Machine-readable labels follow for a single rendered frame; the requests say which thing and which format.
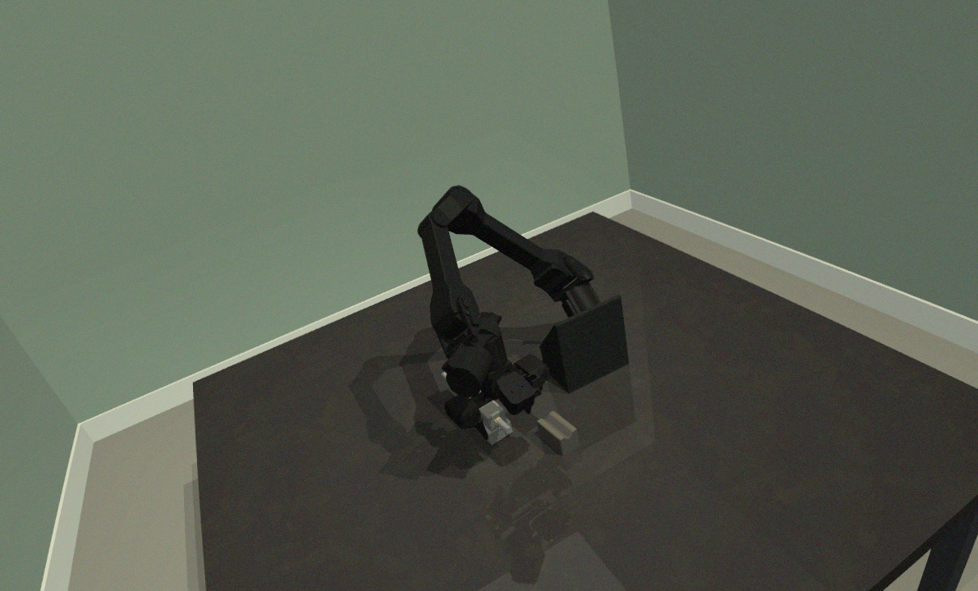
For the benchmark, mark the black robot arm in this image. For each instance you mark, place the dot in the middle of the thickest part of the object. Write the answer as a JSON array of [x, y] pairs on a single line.
[[453, 308]]

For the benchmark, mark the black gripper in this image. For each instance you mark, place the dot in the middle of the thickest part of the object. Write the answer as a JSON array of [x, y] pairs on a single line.
[[465, 411]]

